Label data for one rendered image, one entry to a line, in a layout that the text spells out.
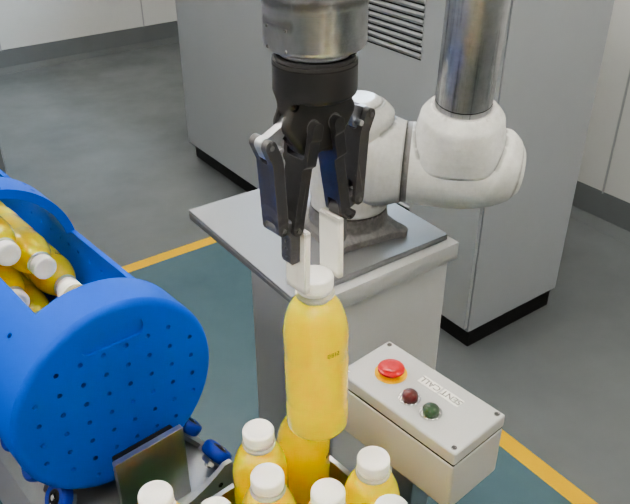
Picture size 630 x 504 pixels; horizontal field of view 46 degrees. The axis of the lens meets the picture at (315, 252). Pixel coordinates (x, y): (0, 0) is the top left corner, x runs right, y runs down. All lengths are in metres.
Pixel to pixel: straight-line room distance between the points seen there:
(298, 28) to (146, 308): 0.47
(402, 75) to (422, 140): 1.30
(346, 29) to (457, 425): 0.53
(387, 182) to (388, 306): 0.26
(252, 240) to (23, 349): 0.63
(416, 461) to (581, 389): 1.84
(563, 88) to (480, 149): 1.31
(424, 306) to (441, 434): 0.64
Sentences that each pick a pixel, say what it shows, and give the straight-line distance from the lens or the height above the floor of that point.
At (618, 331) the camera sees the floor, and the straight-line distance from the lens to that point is 3.09.
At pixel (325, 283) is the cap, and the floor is 1.34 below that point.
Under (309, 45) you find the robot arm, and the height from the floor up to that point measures 1.59.
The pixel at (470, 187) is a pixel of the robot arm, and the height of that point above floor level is 1.16.
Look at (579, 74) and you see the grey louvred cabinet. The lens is 2.65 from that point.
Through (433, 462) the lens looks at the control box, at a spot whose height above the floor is 1.06.
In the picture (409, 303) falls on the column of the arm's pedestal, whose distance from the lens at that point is 1.50.
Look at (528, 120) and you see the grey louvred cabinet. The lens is 2.51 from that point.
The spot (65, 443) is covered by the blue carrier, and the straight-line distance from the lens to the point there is 1.01.
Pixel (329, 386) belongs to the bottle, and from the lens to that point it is 0.80.
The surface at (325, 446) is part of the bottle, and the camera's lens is 0.99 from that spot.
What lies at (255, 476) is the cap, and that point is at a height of 1.10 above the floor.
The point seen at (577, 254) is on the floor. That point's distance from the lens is 3.53.
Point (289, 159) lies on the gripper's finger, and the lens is 0.68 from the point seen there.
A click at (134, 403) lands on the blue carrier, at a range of 1.03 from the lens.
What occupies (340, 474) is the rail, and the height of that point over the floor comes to 0.97.
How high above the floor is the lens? 1.76
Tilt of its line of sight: 32 degrees down
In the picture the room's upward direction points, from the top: straight up
